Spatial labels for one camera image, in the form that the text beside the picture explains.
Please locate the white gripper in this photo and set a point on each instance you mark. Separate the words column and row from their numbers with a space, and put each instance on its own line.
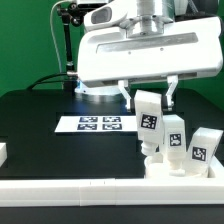
column 186, row 50

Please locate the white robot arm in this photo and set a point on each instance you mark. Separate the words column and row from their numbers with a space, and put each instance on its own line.
column 149, row 17

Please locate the white AprilTag base sheet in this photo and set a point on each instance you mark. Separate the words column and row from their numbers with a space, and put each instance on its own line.
column 78, row 124

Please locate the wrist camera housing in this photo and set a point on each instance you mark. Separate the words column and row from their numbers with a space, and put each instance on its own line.
column 106, row 16

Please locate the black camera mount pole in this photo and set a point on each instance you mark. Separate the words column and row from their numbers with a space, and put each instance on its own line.
column 70, row 15

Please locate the rear camera on pole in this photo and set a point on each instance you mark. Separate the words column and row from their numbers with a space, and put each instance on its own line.
column 92, row 3

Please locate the white U-shaped barrier frame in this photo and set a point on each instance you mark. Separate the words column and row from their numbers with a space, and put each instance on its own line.
column 96, row 192

